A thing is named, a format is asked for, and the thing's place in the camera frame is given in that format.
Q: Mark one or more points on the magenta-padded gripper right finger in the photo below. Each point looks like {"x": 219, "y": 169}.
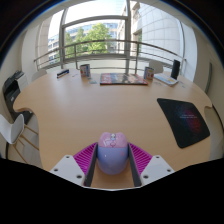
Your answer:
{"x": 154, "y": 168}

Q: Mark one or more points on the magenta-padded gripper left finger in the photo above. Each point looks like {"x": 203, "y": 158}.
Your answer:
{"x": 70, "y": 168}

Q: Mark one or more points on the pink and lilac computer mouse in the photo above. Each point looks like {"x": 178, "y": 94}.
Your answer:
{"x": 112, "y": 156}

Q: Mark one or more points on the black mouse pad, swirl print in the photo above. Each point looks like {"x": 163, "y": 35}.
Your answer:
{"x": 185, "y": 121}

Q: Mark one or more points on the white chair, wooden legs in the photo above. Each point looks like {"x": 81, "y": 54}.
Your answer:
{"x": 11, "y": 130}

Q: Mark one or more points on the light blue open book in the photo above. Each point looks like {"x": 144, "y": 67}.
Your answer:
{"x": 166, "y": 80}

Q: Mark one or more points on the red magazine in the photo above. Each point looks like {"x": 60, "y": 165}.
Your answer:
{"x": 121, "y": 79}

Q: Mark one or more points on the printed red and white cup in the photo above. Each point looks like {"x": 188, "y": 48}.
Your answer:
{"x": 148, "y": 73}

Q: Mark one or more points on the small dark stapler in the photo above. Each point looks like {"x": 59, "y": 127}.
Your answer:
{"x": 62, "y": 73}

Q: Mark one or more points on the printed blue cup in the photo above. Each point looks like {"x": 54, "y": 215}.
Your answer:
{"x": 85, "y": 71}

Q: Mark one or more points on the black cylindrical speaker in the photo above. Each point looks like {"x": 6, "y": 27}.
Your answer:
{"x": 175, "y": 69}

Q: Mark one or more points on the metal balcony railing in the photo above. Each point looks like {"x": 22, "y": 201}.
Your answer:
{"x": 100, "y": 41}

